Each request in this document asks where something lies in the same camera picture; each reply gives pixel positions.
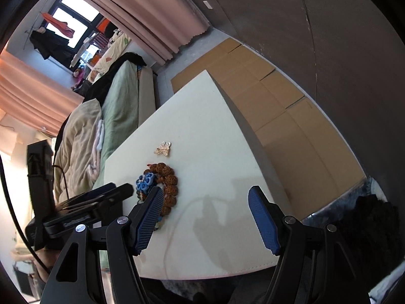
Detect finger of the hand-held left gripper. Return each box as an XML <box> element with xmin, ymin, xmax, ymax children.
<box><xmin>55</xmin><ymin>182</ymin><xmax>117</xmax><ymax>209</ymax></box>
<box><xmin>60</xmin><ymin>183</ymin><xmax>134</xmax><ymax>216</ymax></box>

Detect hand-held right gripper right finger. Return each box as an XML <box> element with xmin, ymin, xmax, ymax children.
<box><xmin>248</xmin><ymin>186</ymin><xmax>371</xmax><ymax>304</ymax></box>

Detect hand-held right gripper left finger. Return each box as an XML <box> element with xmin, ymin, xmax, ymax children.
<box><xmin>40</xmin><ymin>186</ymin><xmax>165</xmax><ymax>304</ymax></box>

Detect blue butterfly hair clip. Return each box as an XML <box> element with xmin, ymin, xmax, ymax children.
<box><xmin>135</xmin><ymin>173</ymin><xmax>158</xmax><ymax>194</ymax></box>

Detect brown bead bracelet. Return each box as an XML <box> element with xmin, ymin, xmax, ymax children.
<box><xmin>137</xmin><ymin>162</ymin><xmax>178</xmax><ymax>225</ymax></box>

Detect gold butterfly hair clip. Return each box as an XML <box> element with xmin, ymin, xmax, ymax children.
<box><xmin>154</xmin><ymin>141</ymin><xmax>172</xmax><ymax>157</ymax></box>

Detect beige blanket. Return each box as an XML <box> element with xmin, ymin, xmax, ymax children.
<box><xmin>54</xmin><ymin>99</ymin><xmax>103</xmax><ymax>194</ymax></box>

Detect white fleece cloth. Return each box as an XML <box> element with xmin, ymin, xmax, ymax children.
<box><xmin>93</xmin><ymin>119</ymin><xmax>106</xmax><ymax>175</ymax></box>

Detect bed with green sheet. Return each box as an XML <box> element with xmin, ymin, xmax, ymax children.
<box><xmin>52</xmin><ymin>60</ymin><xmax>159</xmax><ymax>203</ymax></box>

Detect pink curtain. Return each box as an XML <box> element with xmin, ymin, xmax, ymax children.
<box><xmin>60</xmin><ymin>0</ymin><xmax>211</xmax><ymax>65</ymax></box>
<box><xmin>0</xmin><ymin>52</ymin><xmax>83</xmax><ymax>127</ymax></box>

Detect white low table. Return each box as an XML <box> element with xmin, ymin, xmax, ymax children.
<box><xmin>104</xmin><ymin>69</ymin><xmax>293</xmax><ymax>281</ymax></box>

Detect flattened cardboard sheets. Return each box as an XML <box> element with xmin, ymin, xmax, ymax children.
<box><xmin>171</xmin><ymin>37</ymin><xmax>368</xmax><ymax>220</ymax></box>

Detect dark shaggy rug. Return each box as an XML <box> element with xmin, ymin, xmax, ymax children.
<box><xmin>304</xmin><ymin>177</ymin><xmax>402</xmax><ymax>295</ymax></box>

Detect black garment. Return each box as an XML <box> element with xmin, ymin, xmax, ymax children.
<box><xmin>83</xmin><ymin>52</ymin><xmax>147</xmax><ymax>102</ymax></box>

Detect black hanging coat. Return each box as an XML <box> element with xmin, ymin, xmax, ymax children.
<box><xmin>30</xmin><ymin>28</ymin><xmax>81</xmax><ymax>67</ymax></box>

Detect bed with printed quilt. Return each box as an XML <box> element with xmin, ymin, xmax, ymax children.
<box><xmin>87</xmin><ymin>28</ymin><xmax>132</xmax><ymax>81</ymax></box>

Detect orange hanging towel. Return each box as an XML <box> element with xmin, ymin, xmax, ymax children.
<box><xmin>41</xmin><ymin>13</ymin><xmax>75</xmax><ymax>39</ymax></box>

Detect dark framed window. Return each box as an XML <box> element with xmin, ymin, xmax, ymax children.
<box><xmin>43</xmin><ymin>0</ymin><xmax>110</xmax><ymax>59</ymax></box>

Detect black cable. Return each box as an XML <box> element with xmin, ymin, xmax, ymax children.
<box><xmin>0</xmin><ymin>157</ymin><xmax>70</xmax><ymax>274</ymax></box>

